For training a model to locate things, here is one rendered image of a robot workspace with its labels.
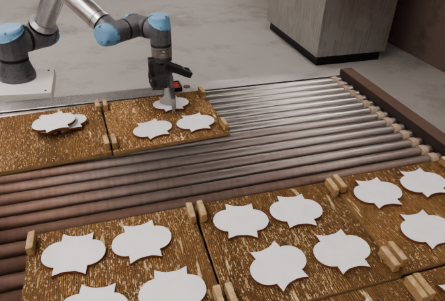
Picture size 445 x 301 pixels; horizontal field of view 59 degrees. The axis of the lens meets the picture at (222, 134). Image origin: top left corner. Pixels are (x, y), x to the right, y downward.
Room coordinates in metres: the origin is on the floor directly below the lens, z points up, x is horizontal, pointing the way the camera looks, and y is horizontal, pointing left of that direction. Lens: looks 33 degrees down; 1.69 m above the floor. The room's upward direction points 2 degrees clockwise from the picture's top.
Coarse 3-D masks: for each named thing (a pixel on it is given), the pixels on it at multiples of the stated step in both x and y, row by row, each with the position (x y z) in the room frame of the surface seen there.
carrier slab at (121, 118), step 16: (160, 96) 1.46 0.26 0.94; (192, 96) 1.47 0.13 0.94; (112, 112) 1.31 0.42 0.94; (128, 112) 1.31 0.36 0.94; (144, 112) 1.32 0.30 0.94; (160, 112) 1.32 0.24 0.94; (176, 112) 1.32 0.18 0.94; (192, 112) 1.33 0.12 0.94; (208, 112) 1.33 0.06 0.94; (112, 128) 1.19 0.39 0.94; (128, 128) 1.20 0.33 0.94; (176, 128) 1.21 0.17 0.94; (128, 144) 1.10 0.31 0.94; (144, 144) 1.10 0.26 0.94; (160, 144) 1.11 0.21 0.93; (176, 144) 1.13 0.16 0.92
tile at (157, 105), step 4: (176, 96) 1.44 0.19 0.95; (176, 100) 1.41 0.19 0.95; (180, 100) 1.41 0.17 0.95; (184, 100) 1.41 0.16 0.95; (156, 104) 1.37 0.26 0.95; (160, 104) 1.37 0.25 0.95; (176, 104) 1.37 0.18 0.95; (180, 104) 1.38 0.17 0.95; (184, 104) 1.38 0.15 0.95; (188, 104) 1.39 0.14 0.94; (156, 108) 1.34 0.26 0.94; (160, 108) 1.33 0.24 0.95; (164, 108) 1.33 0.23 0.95; (168, 108) 1.33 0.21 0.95; (176, 108) 1.34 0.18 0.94; (180, 108) 1.34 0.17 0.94
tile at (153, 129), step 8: (152, 120) 1.24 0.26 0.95; (160, 120) 1.24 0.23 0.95; (136, 128) 1.18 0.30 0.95; (144, 128) 1.19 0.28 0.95; (152, 128) 1.19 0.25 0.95; (160, 128) 1.19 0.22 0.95; (168, 128) 1.19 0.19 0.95; (136, 136) 1.14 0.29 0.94; (144, 136) 1.14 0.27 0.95; (152, 136) 1.14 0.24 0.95; (160, 136) 1.15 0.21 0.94
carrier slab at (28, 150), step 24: (0, 120) 1.22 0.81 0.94; (24, 120) 1.23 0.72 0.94; (96, 120) 1.25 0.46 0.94; (0, 144) 1.07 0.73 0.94; (24, 144) 1.08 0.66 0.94; (48, 144) 1.08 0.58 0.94; (72, 144) 1.09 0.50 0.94; (96, 144) 1.09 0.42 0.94; (0, 168) 0.95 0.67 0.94; (24, 168) 0.96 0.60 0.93
